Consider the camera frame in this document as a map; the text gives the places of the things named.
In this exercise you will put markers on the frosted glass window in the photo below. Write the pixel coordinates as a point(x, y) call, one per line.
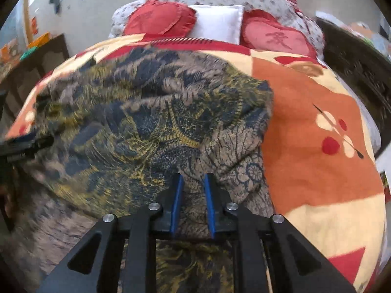
point(12, 27)

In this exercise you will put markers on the dark floral patterned shirt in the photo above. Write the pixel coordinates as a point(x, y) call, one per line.
point(137, 113)

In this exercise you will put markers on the white pillow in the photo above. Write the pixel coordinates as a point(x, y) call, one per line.
point(217, 21)

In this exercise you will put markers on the red heart pillow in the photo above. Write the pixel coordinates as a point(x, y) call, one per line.
point(275, 36)
point(155, 18)

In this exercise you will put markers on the orange paper gift bag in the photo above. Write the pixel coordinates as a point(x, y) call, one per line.
point(9, 53)

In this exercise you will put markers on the orange red patchwork blanket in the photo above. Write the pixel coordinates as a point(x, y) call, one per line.
point(305, 158)

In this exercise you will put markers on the red paper wall decoration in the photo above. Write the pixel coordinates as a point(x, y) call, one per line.
point(34, 26)

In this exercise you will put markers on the green bundle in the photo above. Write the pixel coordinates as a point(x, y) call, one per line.
point(28, 55)

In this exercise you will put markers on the orange cardboard box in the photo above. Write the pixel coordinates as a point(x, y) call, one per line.
point(362, 28)

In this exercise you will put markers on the carved dark wooden cabinet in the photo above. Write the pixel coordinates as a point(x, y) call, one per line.
point(360, 73)

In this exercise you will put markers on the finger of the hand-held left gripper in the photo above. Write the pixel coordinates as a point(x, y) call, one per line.
point(27, 148)

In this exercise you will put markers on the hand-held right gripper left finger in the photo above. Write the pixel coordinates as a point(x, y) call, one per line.
point(177, 203)

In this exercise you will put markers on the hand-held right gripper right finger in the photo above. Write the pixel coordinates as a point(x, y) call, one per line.
point(209, 203)

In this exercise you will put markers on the red ruffled bow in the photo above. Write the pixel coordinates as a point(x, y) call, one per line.
point(294, 6)

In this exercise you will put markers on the white paper sheet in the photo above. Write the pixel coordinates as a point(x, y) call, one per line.
point(326, 16)

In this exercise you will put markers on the clear plastic bag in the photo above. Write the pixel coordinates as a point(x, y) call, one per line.
point(380, 44)

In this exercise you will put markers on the dark wooden side table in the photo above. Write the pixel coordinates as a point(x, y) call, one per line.
point(45, 55)

